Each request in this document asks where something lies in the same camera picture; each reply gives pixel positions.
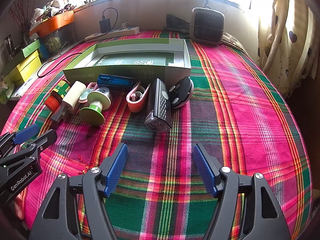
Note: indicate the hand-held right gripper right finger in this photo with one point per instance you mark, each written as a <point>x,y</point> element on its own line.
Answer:
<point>206,170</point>

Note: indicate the black power adapter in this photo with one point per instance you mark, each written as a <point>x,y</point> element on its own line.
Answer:
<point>104,25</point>

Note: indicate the white power strip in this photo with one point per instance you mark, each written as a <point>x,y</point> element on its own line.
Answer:
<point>112,33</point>

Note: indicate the clear plastic storage box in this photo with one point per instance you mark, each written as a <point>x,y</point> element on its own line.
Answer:
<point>60,38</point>

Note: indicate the blue usb tester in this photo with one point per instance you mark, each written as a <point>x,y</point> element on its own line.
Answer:
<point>112,80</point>

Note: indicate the red jar with green label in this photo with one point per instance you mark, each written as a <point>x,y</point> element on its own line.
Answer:
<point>62,87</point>

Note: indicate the floral cloth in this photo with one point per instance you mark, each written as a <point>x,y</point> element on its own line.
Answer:
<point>232,42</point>

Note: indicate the green and white spool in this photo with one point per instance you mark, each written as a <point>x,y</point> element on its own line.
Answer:
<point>95,101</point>

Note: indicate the red berry branches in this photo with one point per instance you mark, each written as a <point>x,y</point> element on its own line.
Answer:
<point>21,22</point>

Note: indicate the pink green plaid blanket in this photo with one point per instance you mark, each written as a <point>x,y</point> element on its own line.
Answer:
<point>225,105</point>

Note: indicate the clear glass cup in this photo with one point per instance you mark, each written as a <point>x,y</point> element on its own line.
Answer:
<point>9,42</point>

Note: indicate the grey space heater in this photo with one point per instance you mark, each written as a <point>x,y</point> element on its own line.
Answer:
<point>207,26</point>

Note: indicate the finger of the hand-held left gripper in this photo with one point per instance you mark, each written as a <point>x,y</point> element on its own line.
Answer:
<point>26,133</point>
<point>43,140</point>

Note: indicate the blue box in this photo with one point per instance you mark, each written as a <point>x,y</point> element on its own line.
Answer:
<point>43,50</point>

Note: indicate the yellow box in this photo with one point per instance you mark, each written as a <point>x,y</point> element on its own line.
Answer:
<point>28,68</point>

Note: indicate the white plug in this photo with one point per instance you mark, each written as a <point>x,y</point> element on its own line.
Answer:
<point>125,25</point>

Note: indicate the green cardboard box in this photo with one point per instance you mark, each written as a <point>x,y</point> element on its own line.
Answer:
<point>120,73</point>

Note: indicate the white charger block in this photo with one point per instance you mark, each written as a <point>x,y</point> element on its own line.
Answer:
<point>72,97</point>

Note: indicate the black bike light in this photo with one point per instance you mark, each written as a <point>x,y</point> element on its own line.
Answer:
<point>157,110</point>

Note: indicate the cream patterned curtain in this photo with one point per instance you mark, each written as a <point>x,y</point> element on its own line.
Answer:
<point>295,42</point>

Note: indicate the green patterned packet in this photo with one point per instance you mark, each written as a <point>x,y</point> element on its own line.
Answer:
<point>6,93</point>

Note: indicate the orange bin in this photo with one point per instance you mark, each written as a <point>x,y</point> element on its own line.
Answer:
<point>53,23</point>

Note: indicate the black round device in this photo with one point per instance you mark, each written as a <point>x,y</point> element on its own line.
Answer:
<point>181,92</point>

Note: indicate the pile of assorted packets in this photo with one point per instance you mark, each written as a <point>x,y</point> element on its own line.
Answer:
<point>50,8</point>

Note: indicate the small pink clip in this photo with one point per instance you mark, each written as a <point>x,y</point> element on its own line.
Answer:
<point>86,96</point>

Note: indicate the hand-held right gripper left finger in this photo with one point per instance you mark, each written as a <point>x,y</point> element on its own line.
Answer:
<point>116,170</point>

